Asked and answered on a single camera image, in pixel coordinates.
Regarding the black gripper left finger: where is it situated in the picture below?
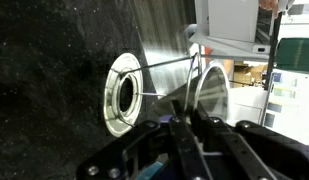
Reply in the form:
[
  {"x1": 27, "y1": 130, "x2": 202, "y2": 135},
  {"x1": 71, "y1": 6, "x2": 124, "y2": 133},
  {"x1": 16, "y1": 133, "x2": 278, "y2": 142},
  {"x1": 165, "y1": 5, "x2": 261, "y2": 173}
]
[{"x1": 76, "y1": 100, "x2": 213, "y2": 180}]

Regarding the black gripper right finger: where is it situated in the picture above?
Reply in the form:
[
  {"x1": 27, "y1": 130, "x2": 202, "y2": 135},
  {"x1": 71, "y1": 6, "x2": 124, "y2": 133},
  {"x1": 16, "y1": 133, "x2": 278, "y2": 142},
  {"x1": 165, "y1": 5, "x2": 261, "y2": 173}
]
[{"x1": 191, "y1": 104, "x2": 309, "y2": 180}]

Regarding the silver metal funnel dripper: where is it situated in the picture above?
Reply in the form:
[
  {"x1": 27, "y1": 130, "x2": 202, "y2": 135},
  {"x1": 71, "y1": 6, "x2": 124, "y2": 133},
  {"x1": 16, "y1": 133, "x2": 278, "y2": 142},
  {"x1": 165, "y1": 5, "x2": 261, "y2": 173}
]
[{"x1": 103, "y1": 53, "x2": 229, "y2": 137}]

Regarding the blue ceramic mug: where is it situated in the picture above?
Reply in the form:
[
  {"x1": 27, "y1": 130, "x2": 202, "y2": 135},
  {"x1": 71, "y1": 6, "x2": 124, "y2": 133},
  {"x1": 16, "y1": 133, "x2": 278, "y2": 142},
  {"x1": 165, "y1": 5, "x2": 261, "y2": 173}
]
[{"x1": 136, "y1": 162, "x2": 163, "y2": 180}]

